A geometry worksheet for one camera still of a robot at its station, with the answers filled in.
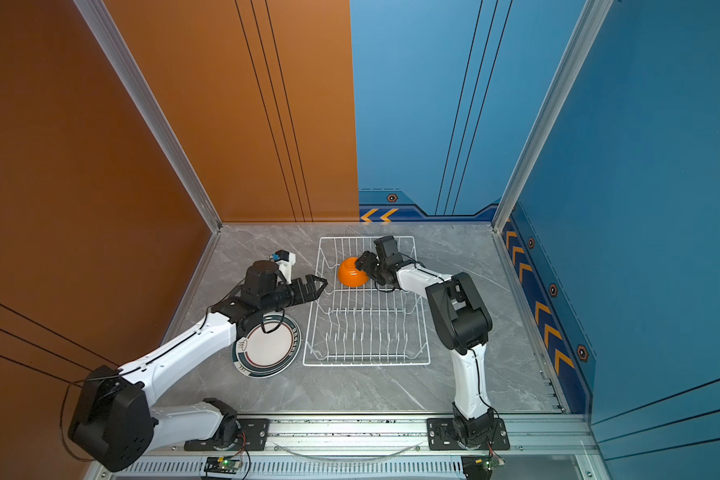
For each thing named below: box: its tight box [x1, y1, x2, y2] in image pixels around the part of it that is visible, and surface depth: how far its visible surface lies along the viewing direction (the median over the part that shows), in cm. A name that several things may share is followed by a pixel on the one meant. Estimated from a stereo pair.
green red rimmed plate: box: [232, 314, 302, 379], surface depth 84 cm
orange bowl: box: [338, 256, 369, 287], surface depth 101 cm
